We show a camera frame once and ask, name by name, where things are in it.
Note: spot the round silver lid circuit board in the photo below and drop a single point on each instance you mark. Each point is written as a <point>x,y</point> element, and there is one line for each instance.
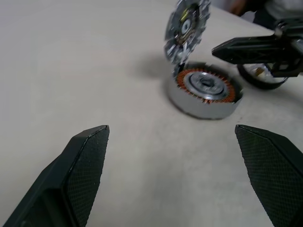
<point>187,26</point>

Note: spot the silver spoked rotor black rim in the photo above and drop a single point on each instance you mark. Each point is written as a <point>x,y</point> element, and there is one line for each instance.
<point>267,86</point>

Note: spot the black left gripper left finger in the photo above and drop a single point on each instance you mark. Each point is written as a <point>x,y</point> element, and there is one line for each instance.
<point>71,179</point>

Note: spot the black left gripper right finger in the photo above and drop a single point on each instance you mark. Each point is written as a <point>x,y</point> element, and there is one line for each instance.
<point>274,170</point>

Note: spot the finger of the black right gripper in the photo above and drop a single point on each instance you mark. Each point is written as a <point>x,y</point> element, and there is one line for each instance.
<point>251,50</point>
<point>286,69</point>

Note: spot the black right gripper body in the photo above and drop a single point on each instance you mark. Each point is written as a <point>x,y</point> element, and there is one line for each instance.
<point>288,29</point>

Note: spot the silver motor housing copper windings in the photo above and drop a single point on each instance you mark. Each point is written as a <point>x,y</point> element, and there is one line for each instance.
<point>203,111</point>

